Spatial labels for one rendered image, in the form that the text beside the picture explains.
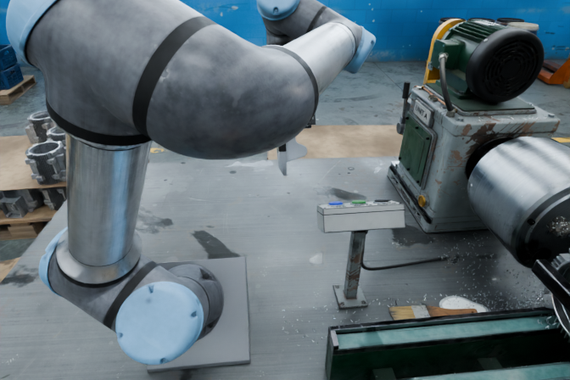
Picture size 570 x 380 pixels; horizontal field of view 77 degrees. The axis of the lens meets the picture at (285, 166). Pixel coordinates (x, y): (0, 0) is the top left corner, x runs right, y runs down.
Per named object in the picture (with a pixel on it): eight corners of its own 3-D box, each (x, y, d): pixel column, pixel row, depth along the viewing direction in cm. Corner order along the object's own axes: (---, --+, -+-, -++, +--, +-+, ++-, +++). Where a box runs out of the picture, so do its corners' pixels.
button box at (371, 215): (392, 222, 80) (391, 198, 80) (405, 227, 73) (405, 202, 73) (317, 227, 79) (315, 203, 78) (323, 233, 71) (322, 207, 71)
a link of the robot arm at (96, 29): (107, 343, 58) (157, 43, 23) (33, 292, 59) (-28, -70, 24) (155, 285, 67) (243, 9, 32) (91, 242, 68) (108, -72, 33)
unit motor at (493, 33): (451, 134, 133) (483, 12, 111) (507, 181, 105) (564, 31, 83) (385, 136, 131) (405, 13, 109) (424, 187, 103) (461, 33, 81)
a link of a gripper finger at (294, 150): (309, 174, 72) (307, 128, 71) (280, 176, 71) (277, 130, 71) (307, 174, 75) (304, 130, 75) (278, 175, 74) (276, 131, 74)
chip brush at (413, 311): (472, 305, 85) (472, 303, 85) (483, 324, 81) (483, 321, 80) (387, 308, 84) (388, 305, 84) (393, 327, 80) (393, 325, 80)
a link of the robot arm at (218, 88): (306, 124, 23) (388, 23, 63) (164, 36, 23) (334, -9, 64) (244, 233, 29) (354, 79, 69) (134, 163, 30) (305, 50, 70)
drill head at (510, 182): (509, 187, 108) (539, 108, 95) (617, 281, 77) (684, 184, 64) (430, 191, 106) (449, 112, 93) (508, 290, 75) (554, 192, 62)
